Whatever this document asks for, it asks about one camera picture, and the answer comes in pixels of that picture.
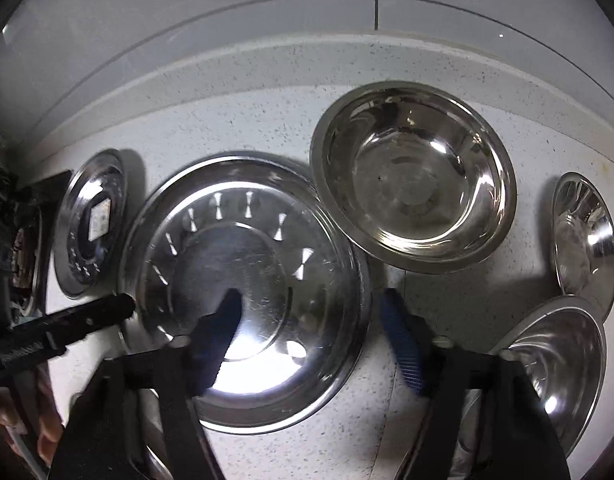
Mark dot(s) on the small steel bowl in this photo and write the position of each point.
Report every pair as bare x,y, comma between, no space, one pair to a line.
552,360
582,245

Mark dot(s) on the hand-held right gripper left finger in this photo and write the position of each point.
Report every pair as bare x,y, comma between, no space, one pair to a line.
222,332

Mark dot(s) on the small steel plate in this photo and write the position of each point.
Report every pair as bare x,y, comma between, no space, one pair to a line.
84,200

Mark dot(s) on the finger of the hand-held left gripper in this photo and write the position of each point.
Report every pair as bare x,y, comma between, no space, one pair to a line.
97,312

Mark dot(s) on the person's left hand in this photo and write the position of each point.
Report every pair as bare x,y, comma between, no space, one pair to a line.
22,410

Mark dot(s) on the black glass gas stove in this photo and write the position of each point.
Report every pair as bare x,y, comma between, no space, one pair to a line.
54,192

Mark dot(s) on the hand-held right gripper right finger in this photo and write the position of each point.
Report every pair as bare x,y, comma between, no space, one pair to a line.
402,342

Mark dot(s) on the large steel plate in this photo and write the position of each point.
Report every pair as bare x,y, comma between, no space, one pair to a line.
267,260

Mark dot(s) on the large steel bowl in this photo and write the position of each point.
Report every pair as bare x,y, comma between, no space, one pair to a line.
412,175

